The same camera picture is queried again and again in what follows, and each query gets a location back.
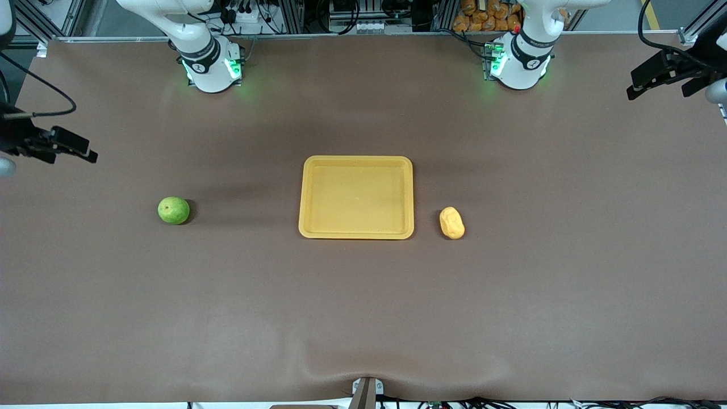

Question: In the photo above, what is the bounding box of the yellow plastic tray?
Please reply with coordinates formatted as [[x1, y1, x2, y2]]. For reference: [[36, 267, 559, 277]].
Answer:
[[298, 155, 415, 240]]

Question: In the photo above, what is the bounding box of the brown table mat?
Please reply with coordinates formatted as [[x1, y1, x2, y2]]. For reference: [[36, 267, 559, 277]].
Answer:
[[0, 31, 727, 405]]

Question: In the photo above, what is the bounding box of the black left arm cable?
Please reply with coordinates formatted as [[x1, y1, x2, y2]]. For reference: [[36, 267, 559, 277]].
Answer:
[[637, 0, 691, 57]]

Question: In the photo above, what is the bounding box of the aluminium frame strut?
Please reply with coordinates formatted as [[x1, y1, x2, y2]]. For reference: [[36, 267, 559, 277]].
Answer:
[[679, 0, 727, 45], [12, 0, 64, 47]]

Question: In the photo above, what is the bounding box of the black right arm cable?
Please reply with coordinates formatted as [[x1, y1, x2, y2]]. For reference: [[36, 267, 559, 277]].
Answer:
[[0, 52, 77, 120]]

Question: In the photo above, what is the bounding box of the white power strip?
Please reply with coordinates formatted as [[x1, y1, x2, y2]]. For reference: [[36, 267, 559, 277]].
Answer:
[[223, 5, 263, 33]]

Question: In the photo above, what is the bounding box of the yellow potato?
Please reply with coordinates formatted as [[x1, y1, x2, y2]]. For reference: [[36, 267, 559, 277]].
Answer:
[[439, 206, 466, 240]]

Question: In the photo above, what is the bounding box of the aluminium frame post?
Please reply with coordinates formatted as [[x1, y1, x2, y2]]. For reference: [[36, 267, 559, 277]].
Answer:
[[432, 0, 458, 32], [281, 0, 307, 33]]

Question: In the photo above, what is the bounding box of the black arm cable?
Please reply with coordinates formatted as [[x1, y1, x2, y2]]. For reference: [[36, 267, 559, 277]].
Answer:
[[0, 52, 77, 120], [637, 0, 691, 57]]

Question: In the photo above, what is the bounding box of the grey control box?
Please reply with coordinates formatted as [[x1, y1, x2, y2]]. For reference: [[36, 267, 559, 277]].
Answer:
[[327, 0, 394, 35]]

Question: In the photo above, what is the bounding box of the bag of orange bread rolls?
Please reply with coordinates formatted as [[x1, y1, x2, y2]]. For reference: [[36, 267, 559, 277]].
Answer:
[[453, 0, 569, 33]]

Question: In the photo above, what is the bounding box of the green apple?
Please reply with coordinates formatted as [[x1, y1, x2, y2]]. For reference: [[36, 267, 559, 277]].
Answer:
[[157, 197, 191, 226]]

